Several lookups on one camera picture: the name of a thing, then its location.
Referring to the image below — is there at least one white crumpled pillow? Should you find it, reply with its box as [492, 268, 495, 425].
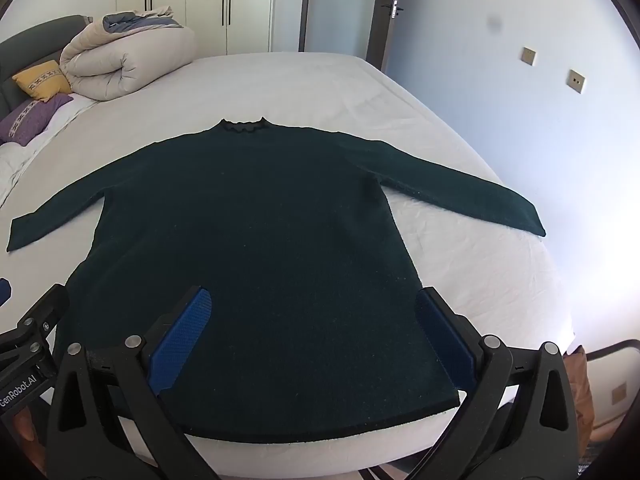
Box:
[0, 93, 96, 204]

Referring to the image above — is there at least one dark grey headboard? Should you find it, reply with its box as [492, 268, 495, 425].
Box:
[0, 14, 92, 118]

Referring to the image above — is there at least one purple patterned pillow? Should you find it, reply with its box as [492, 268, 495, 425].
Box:
[0, 93, 73, 146]

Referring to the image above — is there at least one folded beige duvet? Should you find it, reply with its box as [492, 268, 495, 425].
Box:
[60, 6, 198, 102]

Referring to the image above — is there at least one yellow patterned pillow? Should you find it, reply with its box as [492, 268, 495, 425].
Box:
[12, 60, 72, 102]

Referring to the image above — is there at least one low beige wall socket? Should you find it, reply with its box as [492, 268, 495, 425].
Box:
[611, 382, 627, 405]

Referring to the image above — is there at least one person's left hand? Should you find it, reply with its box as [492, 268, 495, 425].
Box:
[13, 408, 37, 443]

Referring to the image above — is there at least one upper beige wall switch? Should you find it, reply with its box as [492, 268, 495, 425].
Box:
[521, 47, 537, 66]

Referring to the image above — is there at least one lower beige wall socket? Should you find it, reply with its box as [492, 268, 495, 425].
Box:
[566, 70, 586, 93]

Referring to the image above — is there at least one dark green knit sweater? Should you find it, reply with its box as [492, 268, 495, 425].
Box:
[8, 120, 544, 443]

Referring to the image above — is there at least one grey door with handle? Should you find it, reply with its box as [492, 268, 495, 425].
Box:
[298, 0, 402, 70]

